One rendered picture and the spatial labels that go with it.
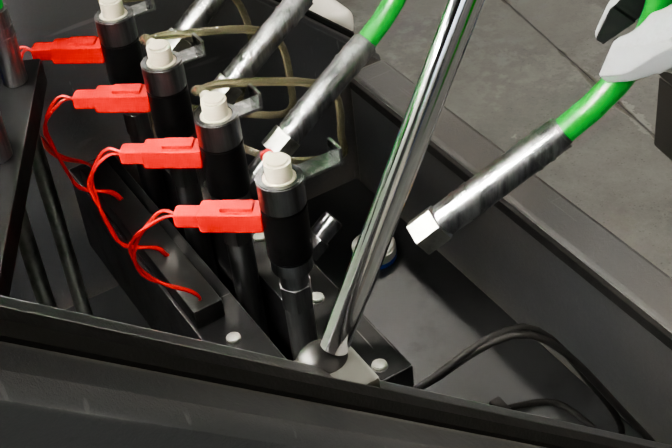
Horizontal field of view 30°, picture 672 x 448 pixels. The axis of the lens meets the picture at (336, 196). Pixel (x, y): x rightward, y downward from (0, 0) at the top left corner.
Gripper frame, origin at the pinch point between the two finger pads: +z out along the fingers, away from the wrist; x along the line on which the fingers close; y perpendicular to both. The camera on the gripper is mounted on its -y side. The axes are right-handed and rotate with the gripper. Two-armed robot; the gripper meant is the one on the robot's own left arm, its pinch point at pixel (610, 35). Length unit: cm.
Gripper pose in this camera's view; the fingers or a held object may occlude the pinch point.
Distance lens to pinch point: 62.9
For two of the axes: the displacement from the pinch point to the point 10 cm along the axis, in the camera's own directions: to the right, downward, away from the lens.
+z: -6.1, 4.7, 6.4
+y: 7.9, 4.1, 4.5
